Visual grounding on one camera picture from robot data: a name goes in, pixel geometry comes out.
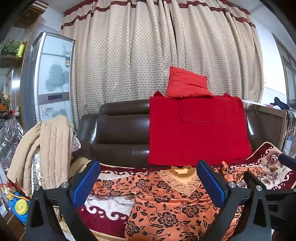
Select window frame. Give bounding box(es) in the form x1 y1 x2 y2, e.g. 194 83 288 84
272 33 296 110

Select silver floral refrigerator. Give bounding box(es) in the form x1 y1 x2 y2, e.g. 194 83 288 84
20 32 76 126

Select orange artificial flowers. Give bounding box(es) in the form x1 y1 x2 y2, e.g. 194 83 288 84
0 91 22 121

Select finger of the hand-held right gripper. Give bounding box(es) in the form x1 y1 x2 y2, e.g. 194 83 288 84
243 171 296 200
278 153 296 171

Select floral plush blanket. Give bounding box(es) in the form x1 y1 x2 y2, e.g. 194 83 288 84
55 142 294 241

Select wooden crib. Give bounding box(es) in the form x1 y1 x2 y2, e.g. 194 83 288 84
241 99 296 156

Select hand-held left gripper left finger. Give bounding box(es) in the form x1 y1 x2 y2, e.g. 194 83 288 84
24 159 101 241

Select blue and yellow toy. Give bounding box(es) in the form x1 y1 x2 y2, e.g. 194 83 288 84
5 190 31 226

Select yellow bottle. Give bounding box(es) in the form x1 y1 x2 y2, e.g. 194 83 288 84
17 41 26 57

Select orange floral shirt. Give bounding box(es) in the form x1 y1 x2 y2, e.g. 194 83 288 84
89 161 273 241

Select green potted plant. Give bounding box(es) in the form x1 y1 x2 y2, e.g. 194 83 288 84
1 39 22 56

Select beige dotted curtain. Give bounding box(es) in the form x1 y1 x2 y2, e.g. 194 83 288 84
60 0 265 131

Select clear plastic sheet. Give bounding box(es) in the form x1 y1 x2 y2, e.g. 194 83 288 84
0 116 26 184

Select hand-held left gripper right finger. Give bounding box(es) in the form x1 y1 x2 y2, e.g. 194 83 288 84
196 160 272 241

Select beige quilted jacket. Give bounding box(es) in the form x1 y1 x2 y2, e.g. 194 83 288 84
6 115 75 196

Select dark cloth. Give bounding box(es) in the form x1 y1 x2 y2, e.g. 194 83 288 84
273 97 290 110

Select red blanket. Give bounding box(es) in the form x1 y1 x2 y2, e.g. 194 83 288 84
147 90 253 167

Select brown leather sofa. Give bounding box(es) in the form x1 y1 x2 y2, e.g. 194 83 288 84
69 99 266 168

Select red cushion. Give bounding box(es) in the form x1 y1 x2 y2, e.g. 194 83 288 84
165 66 214 99

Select wooden wall shelf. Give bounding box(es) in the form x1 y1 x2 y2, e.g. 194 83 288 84
0 0 49 70

